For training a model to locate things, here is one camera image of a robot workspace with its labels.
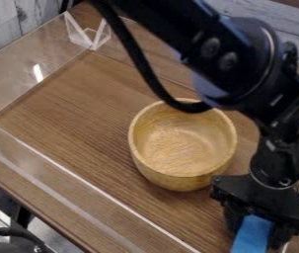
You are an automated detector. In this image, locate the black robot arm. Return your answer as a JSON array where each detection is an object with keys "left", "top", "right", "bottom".
[{"left": 90, "top": 0, "right": 299, "bottom": 253}]

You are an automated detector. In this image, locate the black metal stand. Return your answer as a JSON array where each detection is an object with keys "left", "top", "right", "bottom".
[{"left": 0, "top": 208, "right": 50, "bottom": 253}]

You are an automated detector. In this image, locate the blue block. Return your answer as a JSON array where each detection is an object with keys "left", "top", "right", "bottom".
[{"left": 231, "top": 215, "right": 273, "bottom": 253}]

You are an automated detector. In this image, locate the black cable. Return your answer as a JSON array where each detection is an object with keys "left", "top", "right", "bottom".
[{"left": 90, "top": 0, "right": 214, "bottom": 115}]

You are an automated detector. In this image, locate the clear acrylic tray wall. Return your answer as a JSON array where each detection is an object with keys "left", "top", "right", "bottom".
[{"left": 0, "top": 11, "right": 299, "bottom": 253}]

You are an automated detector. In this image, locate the wooden brown bowl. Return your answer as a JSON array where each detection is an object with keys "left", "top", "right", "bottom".
[{"left": 128, "top": 101, "right": 238, "bottom": 192}]

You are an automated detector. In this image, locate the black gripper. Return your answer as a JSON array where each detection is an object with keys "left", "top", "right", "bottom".
[{"left": 211, "top": 174, "right": 299, "bottom": 250}]

